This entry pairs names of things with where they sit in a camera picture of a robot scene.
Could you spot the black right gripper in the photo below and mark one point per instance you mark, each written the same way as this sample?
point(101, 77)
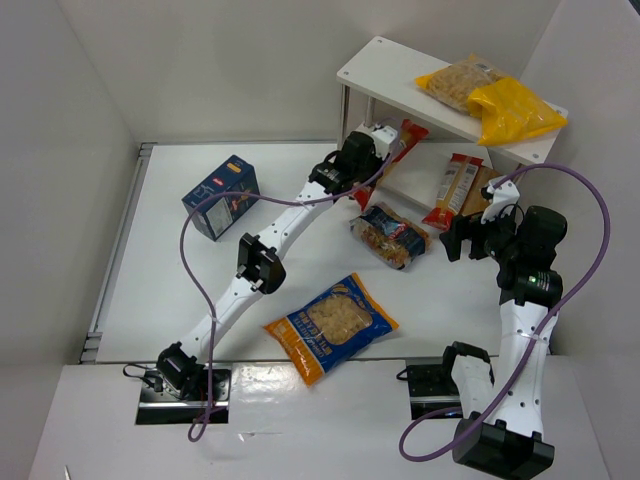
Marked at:
point(463, 237)

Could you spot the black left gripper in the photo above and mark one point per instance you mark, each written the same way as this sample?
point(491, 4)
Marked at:
point(367, 138)

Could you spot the red spaghetti pack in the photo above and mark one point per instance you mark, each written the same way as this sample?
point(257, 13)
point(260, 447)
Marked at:
point(409, 134)
point(454, 188)

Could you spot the Agnesi tricolor fusilli bag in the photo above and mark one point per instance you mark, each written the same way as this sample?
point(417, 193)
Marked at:
point(393, 239)

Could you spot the dark blue pasta box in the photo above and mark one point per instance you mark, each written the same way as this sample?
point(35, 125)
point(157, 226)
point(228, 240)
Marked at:
point(223, 197)

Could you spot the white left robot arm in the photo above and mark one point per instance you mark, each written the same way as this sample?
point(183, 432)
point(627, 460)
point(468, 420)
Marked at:
point(259, 269)

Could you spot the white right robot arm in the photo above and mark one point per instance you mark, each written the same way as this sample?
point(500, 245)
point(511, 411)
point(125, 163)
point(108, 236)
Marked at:
point(501, 430)

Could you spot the clear fusilli pasta bag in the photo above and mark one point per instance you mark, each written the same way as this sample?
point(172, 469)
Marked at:
point(454, 84)

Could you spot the yellow pasta bag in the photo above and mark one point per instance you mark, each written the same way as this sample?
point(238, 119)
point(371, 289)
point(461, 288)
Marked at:
point(510, 113)

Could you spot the blue orange orecchiette pasta bag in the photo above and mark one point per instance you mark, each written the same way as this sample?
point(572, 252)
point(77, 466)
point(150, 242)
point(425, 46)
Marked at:
point(330, 329)

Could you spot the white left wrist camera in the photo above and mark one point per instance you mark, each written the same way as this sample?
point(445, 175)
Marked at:
point(385, 139)

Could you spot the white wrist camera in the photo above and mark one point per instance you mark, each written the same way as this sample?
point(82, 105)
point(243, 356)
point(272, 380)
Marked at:
point(502, 196)
point(385, 139)

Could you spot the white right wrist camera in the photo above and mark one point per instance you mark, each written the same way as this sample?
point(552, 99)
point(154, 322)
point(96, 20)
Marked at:
point(502, 196)

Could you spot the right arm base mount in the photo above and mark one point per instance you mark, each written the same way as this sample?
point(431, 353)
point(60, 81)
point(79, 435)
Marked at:
point(430, 387)

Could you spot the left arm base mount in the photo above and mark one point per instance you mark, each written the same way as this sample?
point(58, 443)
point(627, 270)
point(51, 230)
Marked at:
point(161, 404)

